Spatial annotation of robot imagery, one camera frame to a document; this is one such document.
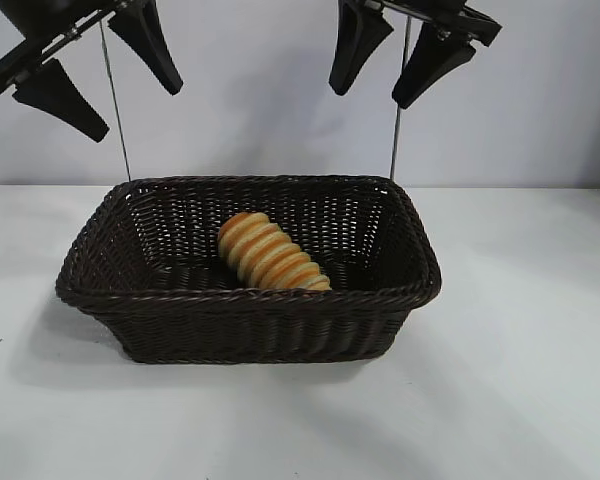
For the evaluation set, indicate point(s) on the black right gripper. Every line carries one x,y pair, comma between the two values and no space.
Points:
460,17

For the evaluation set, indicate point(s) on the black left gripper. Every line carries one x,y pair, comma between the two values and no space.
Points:
30,55

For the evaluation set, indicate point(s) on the long striped bread loaf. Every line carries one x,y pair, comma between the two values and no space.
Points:
270,255

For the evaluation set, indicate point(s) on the dark brown woven wicker basket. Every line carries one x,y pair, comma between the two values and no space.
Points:
240,325

